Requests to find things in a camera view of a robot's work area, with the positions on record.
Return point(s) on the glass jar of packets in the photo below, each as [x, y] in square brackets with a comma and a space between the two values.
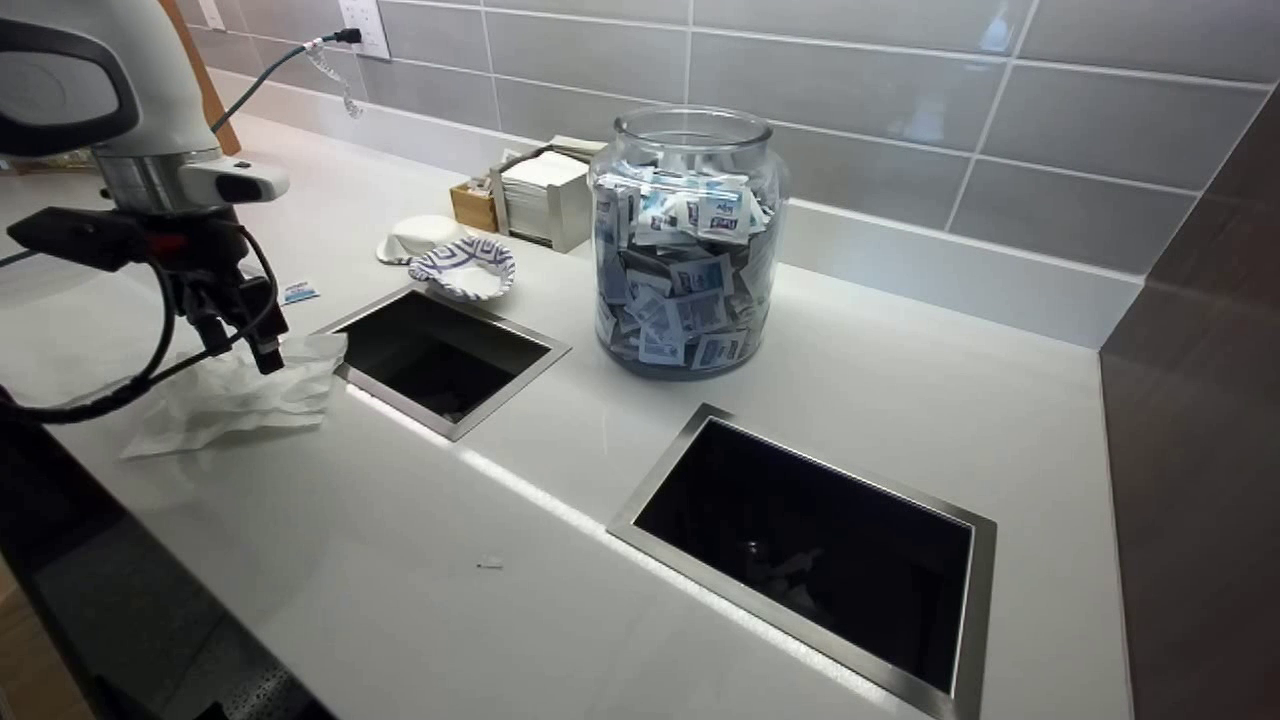
[685, 218]

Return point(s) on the white upturned paper bowl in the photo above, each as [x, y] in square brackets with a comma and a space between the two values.
[417, 235]

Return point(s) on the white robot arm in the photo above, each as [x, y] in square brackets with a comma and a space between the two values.
[114, 77]

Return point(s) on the wooden tray of packets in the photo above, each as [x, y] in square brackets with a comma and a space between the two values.
[473, 206]

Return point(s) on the blue white sugar packet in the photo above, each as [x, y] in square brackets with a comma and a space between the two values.
[303, 292]

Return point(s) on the white paper towel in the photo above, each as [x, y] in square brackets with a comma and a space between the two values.
[229, 399]

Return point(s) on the white wall outlet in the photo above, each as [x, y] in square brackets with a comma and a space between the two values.
[367, 18]

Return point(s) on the far square counter slot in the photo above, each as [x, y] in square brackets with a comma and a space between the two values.
[883, 581]

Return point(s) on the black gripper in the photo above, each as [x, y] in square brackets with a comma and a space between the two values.
[200, 258]

